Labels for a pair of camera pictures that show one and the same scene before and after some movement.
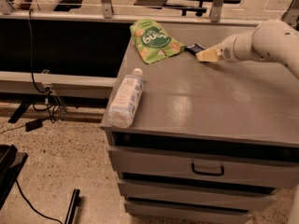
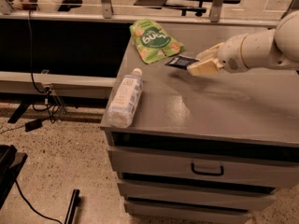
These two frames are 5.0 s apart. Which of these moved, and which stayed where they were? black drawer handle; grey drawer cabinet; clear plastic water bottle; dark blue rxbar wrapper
Moved: dark blue rxbar wrapper
Stayed: grey drawer cabinet; clear plastic water bottle; black drawer handle
